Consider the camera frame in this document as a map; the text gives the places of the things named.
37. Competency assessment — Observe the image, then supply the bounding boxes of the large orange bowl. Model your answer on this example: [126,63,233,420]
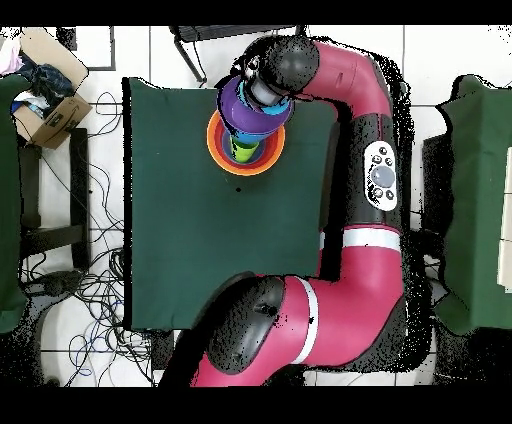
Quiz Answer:
[205,107,287,178]

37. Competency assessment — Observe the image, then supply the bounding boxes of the cardboard box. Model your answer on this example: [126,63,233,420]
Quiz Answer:
[11,27,93,150]

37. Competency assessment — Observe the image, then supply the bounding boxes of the medium blue bowl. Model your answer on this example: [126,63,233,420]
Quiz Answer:
[227,131,269,165]

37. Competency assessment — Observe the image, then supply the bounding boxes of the beige board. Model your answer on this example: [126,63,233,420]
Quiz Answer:
[497,167,512,293]

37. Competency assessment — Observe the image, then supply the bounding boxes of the green cup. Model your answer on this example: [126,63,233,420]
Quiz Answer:
[230,135,261,164]

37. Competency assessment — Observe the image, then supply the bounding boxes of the tangle of floor cables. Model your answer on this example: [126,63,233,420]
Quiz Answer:
[23,91,153,377]

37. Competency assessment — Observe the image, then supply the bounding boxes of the red-orange bowl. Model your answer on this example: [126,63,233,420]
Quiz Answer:
[211,115,282,172]

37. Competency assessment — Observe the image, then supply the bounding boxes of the purple bowl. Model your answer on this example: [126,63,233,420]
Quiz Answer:
[218,75,294,136]

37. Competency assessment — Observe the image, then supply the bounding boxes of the dark green tablecloth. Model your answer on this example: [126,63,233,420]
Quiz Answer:
[121,75,341,333]

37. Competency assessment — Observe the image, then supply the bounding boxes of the black bench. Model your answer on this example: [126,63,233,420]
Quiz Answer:
[17,127,91,273]

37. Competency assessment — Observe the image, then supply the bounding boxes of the green cloth covered table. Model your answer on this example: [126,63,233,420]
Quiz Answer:
[0,73,29,333]
[435,74,512,336]

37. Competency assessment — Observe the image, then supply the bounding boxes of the black metal stand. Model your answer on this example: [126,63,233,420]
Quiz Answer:
[169,24,305,85]

